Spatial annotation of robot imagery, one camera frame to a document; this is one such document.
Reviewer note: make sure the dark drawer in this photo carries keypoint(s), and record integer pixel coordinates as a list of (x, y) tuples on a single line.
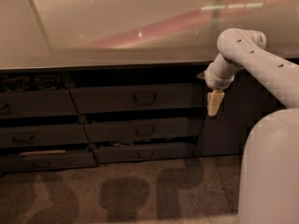
[(160, 151), (57, 161), (39, 136), (139, 97), (114, 131), (35, 104)]

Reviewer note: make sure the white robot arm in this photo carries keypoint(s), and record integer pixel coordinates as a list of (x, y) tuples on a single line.
[(269, 177)]

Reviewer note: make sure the dark cabinet door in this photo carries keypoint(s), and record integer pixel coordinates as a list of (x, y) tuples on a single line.
[(227, 125)]

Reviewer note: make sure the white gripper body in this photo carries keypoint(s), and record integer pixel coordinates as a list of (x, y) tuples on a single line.
[(216, 79)]

